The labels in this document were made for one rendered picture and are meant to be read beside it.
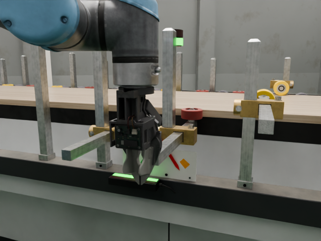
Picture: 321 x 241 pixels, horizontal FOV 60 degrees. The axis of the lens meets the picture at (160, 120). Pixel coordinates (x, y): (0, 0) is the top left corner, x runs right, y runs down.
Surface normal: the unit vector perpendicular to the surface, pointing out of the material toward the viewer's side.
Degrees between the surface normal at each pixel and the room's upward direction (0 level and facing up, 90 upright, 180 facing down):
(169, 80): 90
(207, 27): 90
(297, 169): 90
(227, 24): 90
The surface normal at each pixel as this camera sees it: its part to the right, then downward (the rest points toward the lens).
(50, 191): -0.33, 0.18
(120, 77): -0.55, 0.17
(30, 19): 0.15, 0.23
